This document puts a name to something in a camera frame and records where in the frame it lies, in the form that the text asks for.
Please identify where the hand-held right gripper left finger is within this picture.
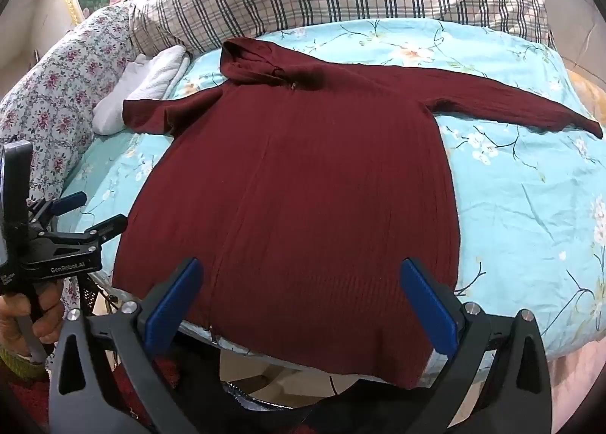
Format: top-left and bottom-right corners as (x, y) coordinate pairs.
(47, 256), (221, 434)

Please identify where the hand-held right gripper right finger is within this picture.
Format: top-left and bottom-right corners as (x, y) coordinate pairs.
(374, 259), (552, 434)

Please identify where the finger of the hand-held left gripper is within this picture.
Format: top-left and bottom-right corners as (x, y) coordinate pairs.
(45, 214), (130, 251)
(34, 191), (89, 227)

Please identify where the maroon hooded sweater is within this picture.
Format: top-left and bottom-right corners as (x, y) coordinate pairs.
(111, 36), (604, 390)

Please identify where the person's left hand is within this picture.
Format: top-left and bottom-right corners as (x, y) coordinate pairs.
(0, 279), (66, 350)

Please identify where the white red floral pillow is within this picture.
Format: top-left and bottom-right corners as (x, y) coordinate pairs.
(0, 3), (138, 321)

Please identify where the light blue floral bedsheet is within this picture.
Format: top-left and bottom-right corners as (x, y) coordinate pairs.
(59, 17), (606, 361)

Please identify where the white folded towel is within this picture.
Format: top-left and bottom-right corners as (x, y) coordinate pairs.
(92, 44), (190, 135)

